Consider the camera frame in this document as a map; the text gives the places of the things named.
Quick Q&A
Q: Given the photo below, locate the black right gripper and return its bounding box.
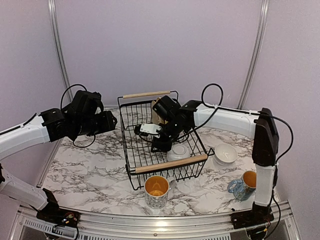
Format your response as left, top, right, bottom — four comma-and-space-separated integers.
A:
150, 119, 186, 153

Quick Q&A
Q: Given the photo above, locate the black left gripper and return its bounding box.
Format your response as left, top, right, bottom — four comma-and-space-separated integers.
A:
73, 109, 118, 137

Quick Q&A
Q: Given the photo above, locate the white bowl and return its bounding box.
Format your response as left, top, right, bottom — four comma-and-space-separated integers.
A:
166, 143, 190, 162
214, 143, 238, 166

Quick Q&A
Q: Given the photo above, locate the cream gold rimmed plate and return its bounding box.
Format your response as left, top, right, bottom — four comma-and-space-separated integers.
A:
151, 97, 163, 125

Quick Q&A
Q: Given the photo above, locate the black wire dish rack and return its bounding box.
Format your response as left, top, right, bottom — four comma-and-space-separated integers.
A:
117, 91, 215, 190

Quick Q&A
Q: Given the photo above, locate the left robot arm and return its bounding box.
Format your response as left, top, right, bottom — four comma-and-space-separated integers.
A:
0, 90, 118, 223

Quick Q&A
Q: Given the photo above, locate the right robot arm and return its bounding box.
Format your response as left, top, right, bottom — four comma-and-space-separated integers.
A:
150, 127, 256, 217

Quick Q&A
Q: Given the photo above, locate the patterned mug yellow inside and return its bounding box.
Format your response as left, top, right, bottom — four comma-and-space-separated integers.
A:
144, 175, 177, 209

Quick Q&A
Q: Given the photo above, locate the blue mug yellow inside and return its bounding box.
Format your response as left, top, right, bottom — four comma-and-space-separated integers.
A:
227, 170, 257, 201

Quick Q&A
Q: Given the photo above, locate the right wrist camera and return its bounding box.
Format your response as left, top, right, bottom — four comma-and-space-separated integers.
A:
134, 123, 162, 138

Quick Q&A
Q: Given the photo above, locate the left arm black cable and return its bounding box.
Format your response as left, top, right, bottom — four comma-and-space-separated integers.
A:
60, 83, 97, 148

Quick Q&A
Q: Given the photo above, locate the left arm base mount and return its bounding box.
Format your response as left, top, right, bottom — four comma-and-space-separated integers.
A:
36, 208, 80, 228

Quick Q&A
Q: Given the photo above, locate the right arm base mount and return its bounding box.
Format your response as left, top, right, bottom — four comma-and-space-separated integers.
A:
230, 209, 275, 229

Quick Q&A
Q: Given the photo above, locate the left aluminium frame post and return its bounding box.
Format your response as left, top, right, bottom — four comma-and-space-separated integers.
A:
47, 0, 70, 89

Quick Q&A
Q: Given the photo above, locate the aluminium frame post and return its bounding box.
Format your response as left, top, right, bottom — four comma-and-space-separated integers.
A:
47, 0, 70, 89
237, 0, 270, 109

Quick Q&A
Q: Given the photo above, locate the front aluminium rail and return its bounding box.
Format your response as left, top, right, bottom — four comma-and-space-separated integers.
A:
7, 204, 301, 240

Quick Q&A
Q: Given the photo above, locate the right aluminium frame post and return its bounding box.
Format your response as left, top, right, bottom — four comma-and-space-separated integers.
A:
237, 0, 270, 109

